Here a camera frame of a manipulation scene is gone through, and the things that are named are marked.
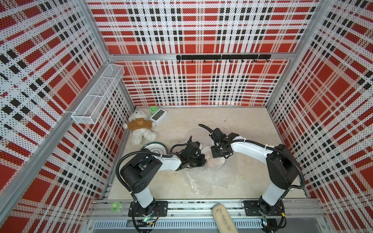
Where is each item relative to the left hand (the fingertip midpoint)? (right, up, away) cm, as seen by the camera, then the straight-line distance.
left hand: (209, 161), depth 88 cm
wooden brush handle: (+5, -21, -21) cm, 30 cm away
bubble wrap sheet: (-4, -9, -6) cm, 12 cm away
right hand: (+6, +5, +1) cm, 8 cm away
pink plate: (+1, +1, -4) cm, 5 cm away
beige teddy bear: (-47, +21, +13) cm, 53 cm away
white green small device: (-37, +29, +22) cm, 52 cm away
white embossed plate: (-35, +8, +8) cm, 36 cm away
